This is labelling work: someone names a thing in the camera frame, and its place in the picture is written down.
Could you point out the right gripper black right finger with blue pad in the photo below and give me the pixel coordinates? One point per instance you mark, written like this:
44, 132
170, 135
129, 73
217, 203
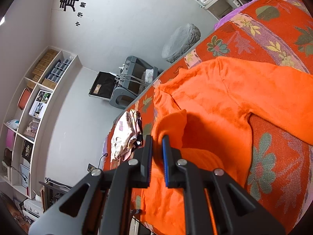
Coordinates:
213, 202

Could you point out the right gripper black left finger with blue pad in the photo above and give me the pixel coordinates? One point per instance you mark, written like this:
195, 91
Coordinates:
100, 202

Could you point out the orange fleece sweater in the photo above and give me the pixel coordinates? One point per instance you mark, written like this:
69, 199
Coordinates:
252, 119

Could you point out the pile of light folded clothes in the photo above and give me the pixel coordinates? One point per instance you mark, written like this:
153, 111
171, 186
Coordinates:
127, 135

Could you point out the grey therapy machine cart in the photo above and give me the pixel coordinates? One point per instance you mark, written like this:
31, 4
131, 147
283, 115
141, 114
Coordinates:
135, 76

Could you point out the grey round cushion stool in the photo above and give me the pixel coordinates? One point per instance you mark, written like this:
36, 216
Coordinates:
183, 38

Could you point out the white wall shelf unit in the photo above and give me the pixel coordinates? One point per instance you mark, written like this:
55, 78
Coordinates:
29, 114

